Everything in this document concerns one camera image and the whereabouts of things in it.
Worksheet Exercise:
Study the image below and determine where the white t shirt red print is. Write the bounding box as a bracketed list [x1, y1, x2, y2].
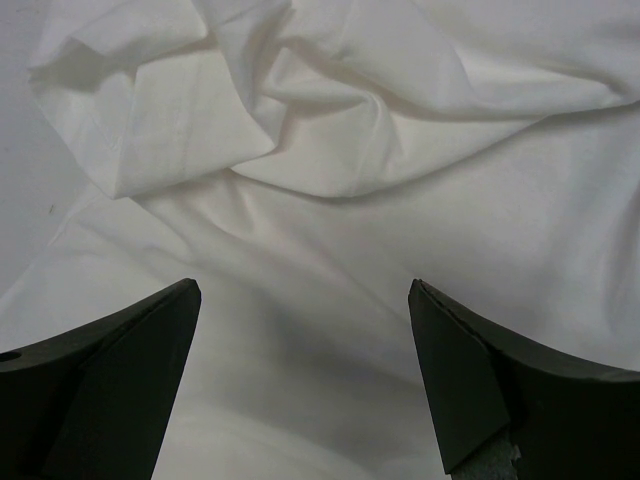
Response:
[1, 1, 639, 479]

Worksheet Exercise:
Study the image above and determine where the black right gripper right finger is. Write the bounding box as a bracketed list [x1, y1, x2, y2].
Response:
[408, 280, 639, 479]

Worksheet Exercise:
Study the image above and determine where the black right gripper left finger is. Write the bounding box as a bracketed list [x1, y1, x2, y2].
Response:
[1, 279, 201, 480]

